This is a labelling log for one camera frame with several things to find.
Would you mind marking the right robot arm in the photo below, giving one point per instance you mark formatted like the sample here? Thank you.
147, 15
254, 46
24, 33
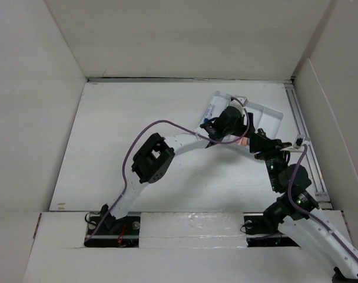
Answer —
297, 214

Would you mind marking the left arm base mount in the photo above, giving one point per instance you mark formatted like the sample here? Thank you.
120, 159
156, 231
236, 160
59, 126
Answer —
112, 232

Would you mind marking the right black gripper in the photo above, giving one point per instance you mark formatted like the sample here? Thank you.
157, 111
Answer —
266, 146

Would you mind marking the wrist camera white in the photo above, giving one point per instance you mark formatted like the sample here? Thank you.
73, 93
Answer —
301, 141
238, 102

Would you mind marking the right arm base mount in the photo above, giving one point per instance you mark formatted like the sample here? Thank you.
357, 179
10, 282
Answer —
262, 229

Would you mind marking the white organizer tray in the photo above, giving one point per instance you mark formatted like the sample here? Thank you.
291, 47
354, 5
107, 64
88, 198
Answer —
264, 117

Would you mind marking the aluminium rail back edge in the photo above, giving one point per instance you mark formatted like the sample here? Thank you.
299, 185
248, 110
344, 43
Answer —
175, 80

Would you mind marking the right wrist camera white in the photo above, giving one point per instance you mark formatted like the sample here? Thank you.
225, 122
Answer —
301, 141

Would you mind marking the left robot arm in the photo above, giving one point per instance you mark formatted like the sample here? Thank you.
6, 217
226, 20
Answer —
152, 160

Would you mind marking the pink highlighter marker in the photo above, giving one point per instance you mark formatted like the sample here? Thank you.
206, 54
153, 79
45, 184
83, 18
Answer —
261, 132

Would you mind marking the orange capped small tube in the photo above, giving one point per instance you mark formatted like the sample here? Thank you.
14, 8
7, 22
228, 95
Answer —
243, 141

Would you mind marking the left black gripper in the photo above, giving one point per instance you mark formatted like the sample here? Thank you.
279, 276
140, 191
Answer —
242, 127

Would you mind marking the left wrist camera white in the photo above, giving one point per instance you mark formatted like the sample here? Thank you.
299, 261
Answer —
238, 102

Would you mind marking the aluminium rail right side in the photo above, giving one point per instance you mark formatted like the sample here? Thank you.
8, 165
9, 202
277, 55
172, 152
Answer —
317, 188

